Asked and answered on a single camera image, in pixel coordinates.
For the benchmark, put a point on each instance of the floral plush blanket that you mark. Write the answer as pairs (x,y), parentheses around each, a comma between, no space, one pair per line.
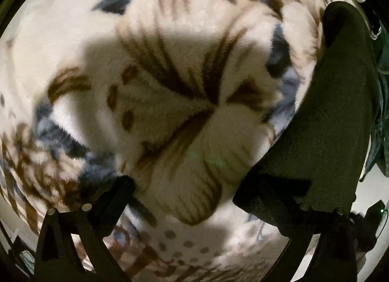
(152,57)

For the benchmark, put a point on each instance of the dark striped sweater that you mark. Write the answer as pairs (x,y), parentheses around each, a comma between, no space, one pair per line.
(328,124)

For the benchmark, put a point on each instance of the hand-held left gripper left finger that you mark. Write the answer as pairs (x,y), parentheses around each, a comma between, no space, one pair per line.
(118,197)

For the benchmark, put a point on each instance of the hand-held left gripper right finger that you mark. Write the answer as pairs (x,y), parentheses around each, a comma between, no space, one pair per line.
(296,248)

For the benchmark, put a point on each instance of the dark green plush blanket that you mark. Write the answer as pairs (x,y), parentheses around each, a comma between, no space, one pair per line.
(381,118)

